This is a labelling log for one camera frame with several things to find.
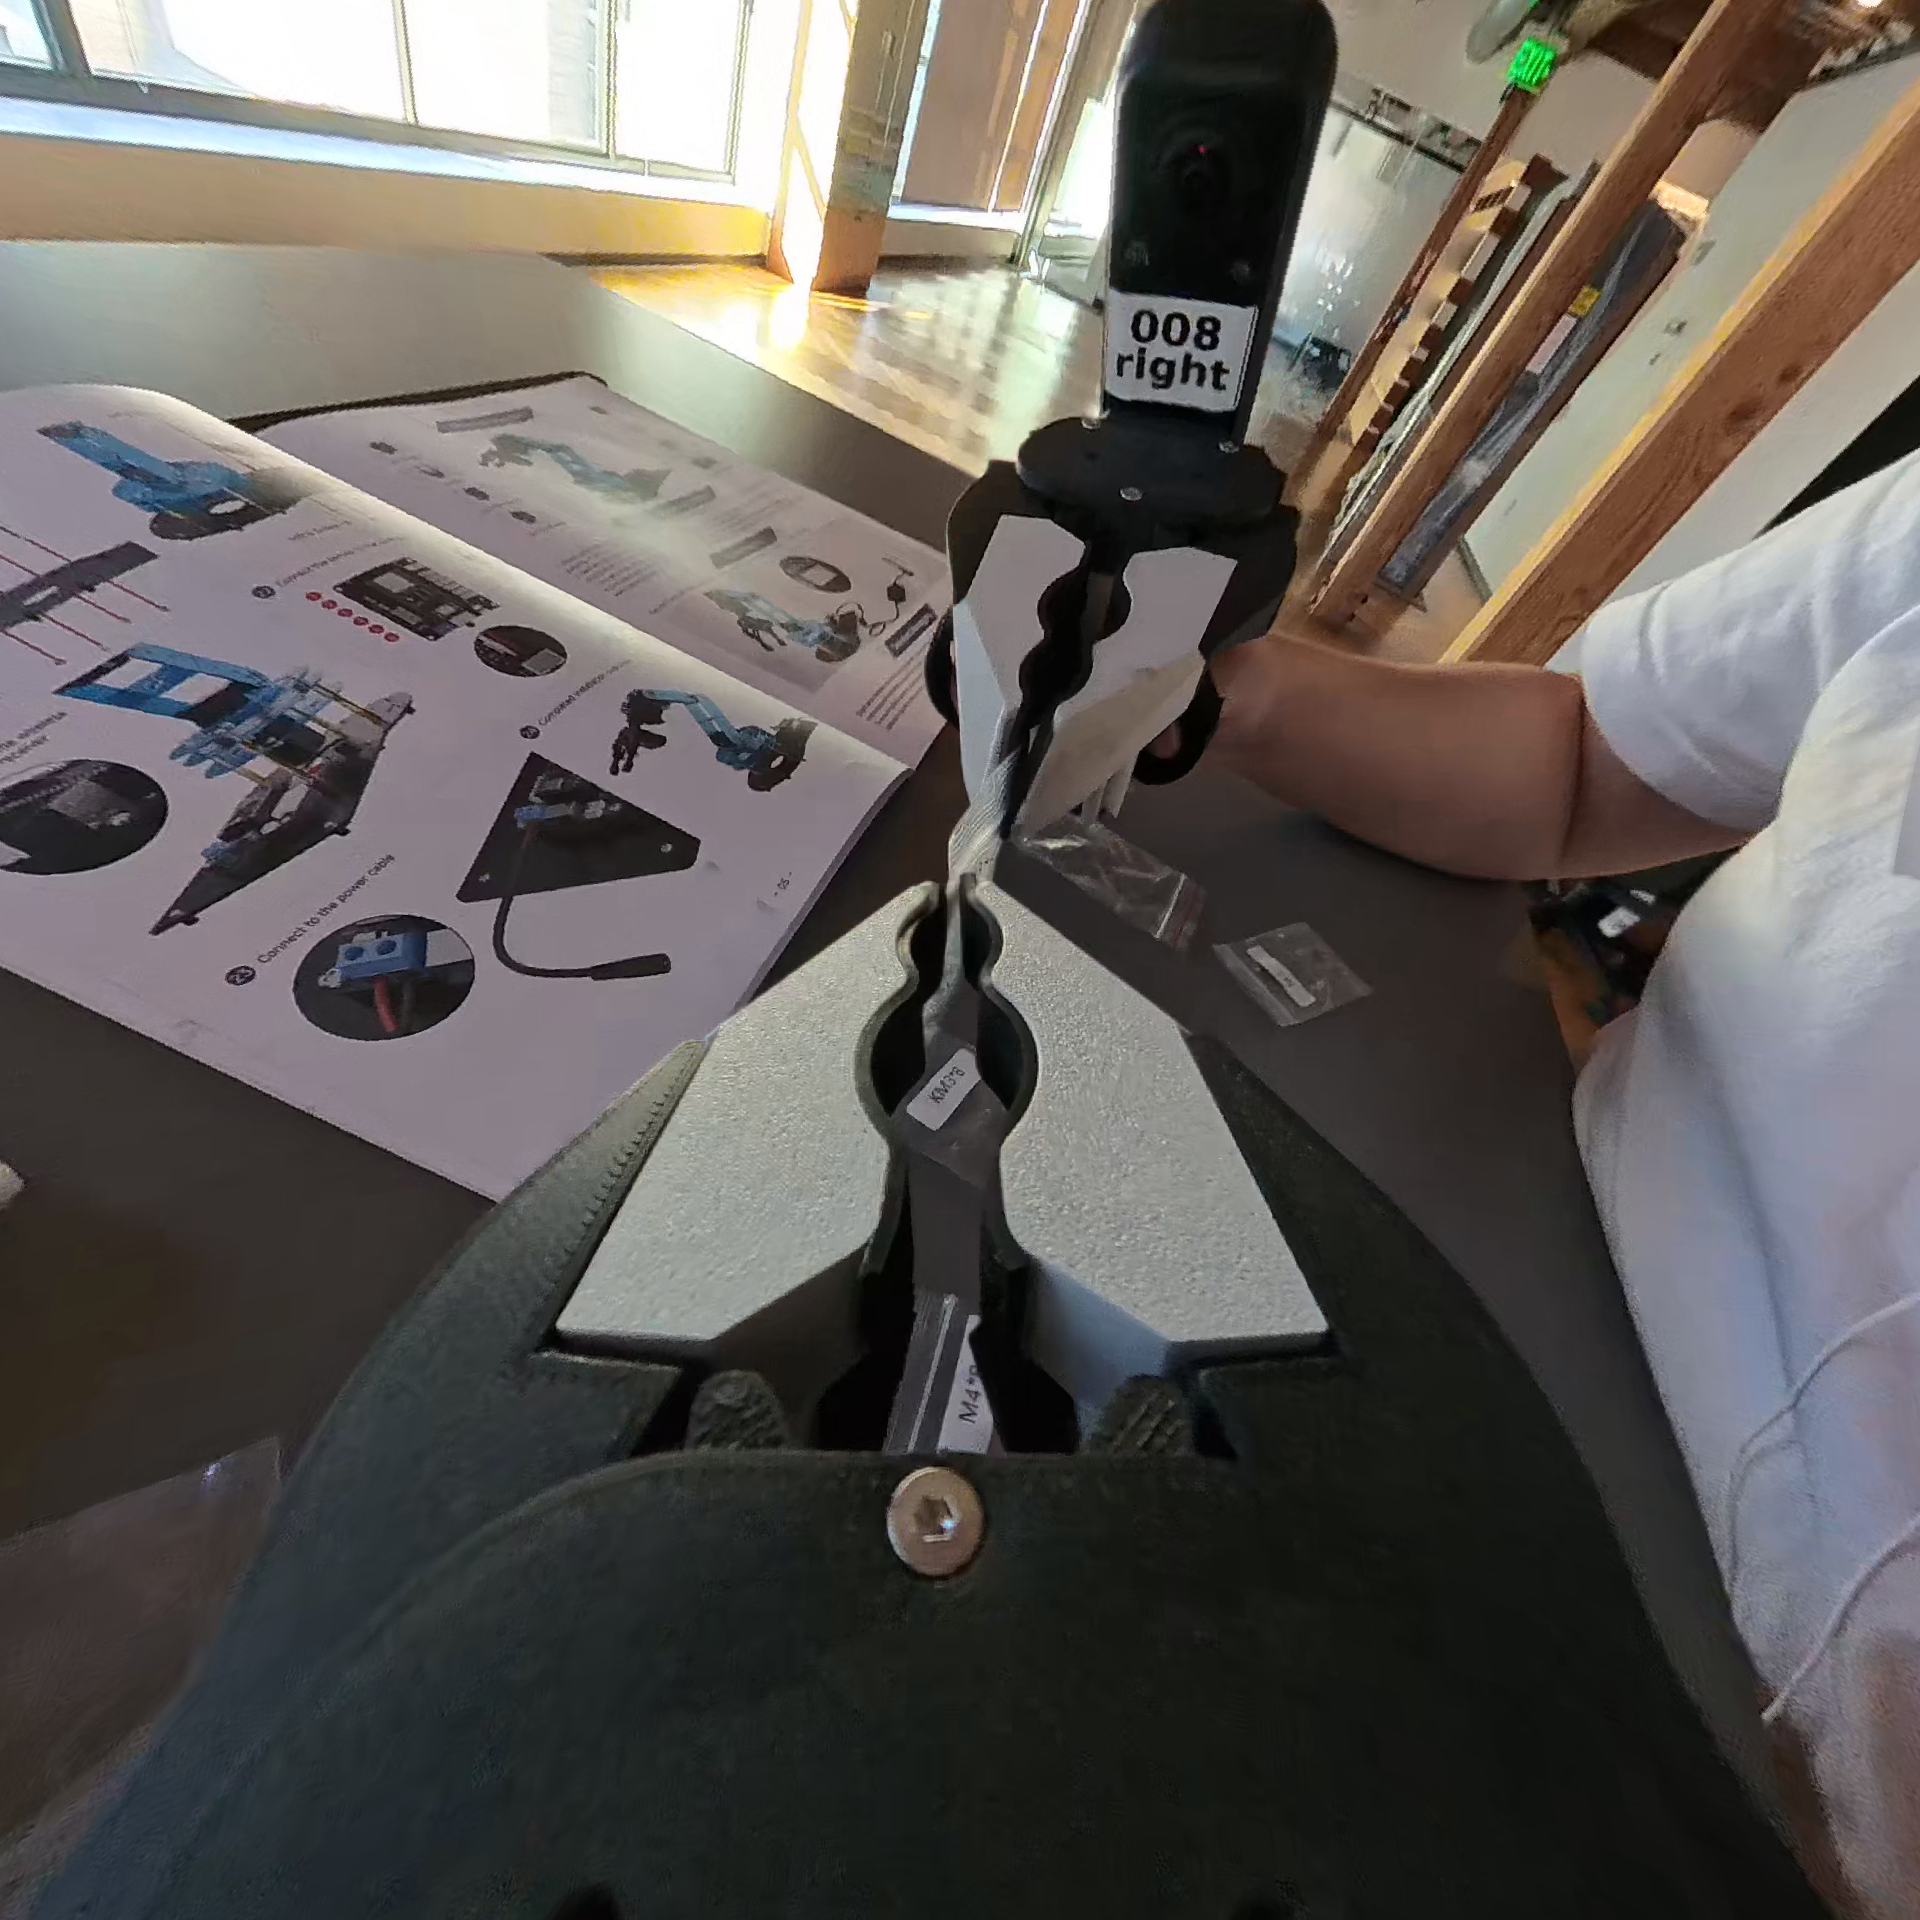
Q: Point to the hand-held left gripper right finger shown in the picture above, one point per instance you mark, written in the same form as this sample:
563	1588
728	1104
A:
1171	1200

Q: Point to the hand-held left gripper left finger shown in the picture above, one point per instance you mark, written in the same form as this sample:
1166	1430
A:
722	1200

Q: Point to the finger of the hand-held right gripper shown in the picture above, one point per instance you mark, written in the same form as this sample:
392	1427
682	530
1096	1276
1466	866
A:
1171	616
998	629

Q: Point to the clear labelled screw bag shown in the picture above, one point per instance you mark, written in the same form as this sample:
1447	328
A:
1290	972
946	1381
950	1106
991	826

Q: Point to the instruction manual booklet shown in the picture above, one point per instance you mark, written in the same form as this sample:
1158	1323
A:
452	900

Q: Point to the dark desk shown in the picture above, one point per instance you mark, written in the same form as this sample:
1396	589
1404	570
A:
182	1290

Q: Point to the person's right hand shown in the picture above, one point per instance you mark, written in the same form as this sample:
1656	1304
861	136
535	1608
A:
1260	704

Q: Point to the clear unlabelled small bag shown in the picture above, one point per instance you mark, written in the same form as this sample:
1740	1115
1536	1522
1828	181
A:
1126	877

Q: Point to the green exit sign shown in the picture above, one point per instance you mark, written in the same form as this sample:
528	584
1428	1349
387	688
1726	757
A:
1530	61

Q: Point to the person's white shirt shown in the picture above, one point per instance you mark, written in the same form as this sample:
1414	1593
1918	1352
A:
1771	1124

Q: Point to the window with beige blind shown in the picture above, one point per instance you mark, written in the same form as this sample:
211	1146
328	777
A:
494	59

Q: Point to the translucent plastic bag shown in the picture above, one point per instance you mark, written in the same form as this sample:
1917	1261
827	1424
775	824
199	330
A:
120	1588

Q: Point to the wooden support post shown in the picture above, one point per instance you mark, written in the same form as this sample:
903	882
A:
1575	270
1725	421

